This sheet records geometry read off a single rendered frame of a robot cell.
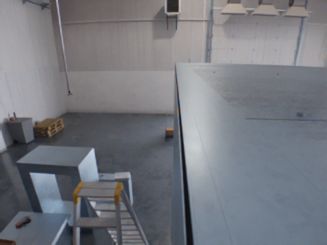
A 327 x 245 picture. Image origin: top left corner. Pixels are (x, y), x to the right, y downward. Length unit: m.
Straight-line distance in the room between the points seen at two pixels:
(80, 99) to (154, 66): 4.79
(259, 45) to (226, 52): 1.73
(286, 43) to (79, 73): 11.27
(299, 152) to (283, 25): 11.50
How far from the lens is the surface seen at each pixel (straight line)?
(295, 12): 11.12
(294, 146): 0.24
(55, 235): 3.70
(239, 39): 10.74
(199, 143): 0.21
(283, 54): 11.69
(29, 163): 3.89
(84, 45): 11.37
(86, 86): 11.54
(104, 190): 1.56
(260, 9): 10.40
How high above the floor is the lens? 3.29
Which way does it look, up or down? 20 degrees down
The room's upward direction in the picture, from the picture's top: straight up
